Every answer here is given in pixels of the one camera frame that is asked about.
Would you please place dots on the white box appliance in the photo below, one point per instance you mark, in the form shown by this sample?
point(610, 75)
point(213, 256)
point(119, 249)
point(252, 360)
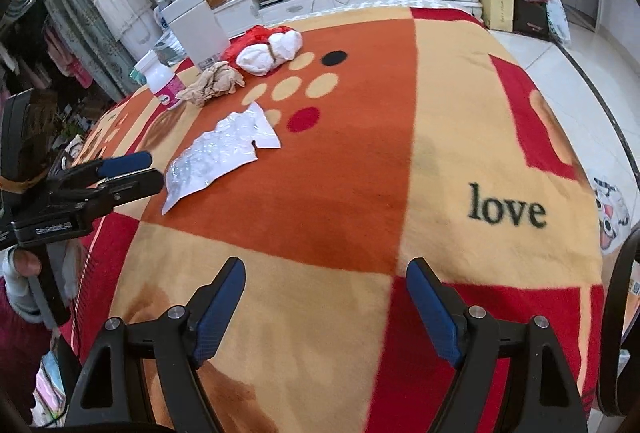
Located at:
point(195, 28)

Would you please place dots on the white green patterned bag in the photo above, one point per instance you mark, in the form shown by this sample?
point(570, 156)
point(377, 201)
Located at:
point(559, 20)

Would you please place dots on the person's maroon clothing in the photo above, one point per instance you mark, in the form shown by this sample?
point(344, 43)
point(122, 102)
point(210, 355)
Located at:
point(22, 363)

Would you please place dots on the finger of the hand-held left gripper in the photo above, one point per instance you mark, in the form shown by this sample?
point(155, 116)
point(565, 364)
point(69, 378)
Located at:
point(125, 193)
point(125, 163)

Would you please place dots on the beige paper bag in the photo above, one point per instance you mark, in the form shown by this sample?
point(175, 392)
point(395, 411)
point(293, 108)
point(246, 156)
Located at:
point(497, 8)

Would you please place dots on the red and white crumpled bag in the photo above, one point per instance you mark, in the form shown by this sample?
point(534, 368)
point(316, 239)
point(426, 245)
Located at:
point(265, 50)

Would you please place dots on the beige crumpled stocking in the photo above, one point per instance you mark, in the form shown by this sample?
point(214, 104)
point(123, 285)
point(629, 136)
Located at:
point(212, 83)

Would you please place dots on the grey green curtain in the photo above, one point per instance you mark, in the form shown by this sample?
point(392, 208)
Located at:
point(75, 28)

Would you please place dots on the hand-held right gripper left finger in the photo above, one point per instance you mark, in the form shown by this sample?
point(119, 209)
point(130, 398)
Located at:
point(220, 308)

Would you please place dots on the white plastic wrapper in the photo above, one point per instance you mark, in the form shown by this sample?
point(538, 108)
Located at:
point(215, 158)

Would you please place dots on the black paper bag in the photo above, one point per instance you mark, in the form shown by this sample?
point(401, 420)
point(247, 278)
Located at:
point(531, 18)

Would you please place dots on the clear water jug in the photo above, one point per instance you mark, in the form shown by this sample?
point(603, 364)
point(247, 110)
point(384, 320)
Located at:
point(167, 52)

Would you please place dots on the white bottle with pink label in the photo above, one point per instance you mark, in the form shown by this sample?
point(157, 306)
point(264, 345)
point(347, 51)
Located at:
point(162, 80)

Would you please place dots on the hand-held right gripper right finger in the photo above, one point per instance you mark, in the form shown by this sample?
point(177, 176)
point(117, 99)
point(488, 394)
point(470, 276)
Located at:
point(432, 313)

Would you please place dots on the printed orange red blanket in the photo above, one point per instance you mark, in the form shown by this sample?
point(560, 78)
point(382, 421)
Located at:
point(350, 153)

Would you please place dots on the person's left hand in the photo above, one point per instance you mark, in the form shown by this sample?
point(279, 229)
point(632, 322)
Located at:
point(22, 263)

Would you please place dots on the lace covered floor air conditioner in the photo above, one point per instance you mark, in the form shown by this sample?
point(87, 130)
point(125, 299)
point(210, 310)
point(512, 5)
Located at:
point(117, 3)

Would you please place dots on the cat print floor mat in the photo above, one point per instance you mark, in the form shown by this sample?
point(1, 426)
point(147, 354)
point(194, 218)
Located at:
point(612, 213)

